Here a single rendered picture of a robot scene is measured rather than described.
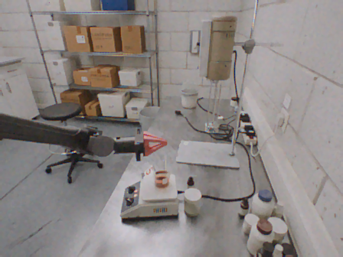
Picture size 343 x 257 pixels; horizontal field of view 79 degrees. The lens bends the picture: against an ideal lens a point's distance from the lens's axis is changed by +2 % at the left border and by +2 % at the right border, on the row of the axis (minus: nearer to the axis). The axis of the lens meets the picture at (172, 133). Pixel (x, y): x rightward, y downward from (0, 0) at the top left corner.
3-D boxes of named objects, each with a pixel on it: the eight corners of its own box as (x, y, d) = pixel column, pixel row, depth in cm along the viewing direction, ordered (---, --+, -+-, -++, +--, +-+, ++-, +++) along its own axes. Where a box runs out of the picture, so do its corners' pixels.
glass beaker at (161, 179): (173, 180, 76) (173, 162, 71) (166, 193, 70) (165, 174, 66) (156, 176, 78) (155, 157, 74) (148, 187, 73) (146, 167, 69)
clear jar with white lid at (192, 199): (203, 213, 73) (205, 196, 69) (189, 219, 71) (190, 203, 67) (194, 201, 78) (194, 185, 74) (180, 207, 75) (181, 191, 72)
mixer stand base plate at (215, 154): (175, 162, 99) (175, 161, 98) (180, 141, 116) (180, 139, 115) (240, 169, 95) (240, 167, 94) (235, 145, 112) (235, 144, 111)
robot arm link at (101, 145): (86, 125, 65) (77, 151, 64) (72, 119, 54) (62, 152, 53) (123, 134, 66) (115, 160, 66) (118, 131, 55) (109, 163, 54)
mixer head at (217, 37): (194, 83, 84) (197, 14, 72) (195, 77, 93) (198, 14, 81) (230, 85, 82) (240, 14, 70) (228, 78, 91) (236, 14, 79)
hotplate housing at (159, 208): (120, 221, 71) (117, 204, 67) (125, 192, 82) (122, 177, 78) (184, 216, 72) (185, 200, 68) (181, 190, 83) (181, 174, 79)
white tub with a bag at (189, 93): (187, 101, 172) (189, 76, 162) (201, 105, 164) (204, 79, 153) (176, 105, 164) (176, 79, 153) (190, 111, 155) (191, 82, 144)
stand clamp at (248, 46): (214, 53, 81) (216, 38, 78) (214, 49, 90) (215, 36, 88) (282, 54, 77) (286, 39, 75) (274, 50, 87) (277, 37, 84)
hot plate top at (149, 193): (141, 202, 68) (141, 200, 67) (143, 177, 78) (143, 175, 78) (178, 200, 68) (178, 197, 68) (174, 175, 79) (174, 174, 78)
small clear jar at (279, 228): (259, 241, 64) (264, 227, 61) (264, 227, 68) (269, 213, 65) (280, 251, 61) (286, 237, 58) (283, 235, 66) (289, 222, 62)
